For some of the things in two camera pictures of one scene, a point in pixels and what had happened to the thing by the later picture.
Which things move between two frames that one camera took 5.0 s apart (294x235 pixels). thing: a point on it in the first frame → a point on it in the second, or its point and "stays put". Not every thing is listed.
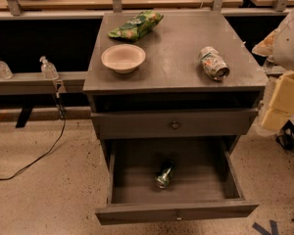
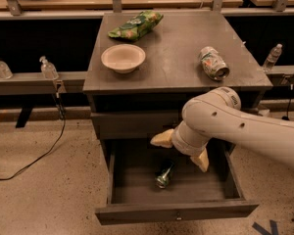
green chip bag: x=137 y=26 stays put
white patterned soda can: x=213 y=64 stays put
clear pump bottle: x=48 y=70 stays put
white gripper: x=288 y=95 → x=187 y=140
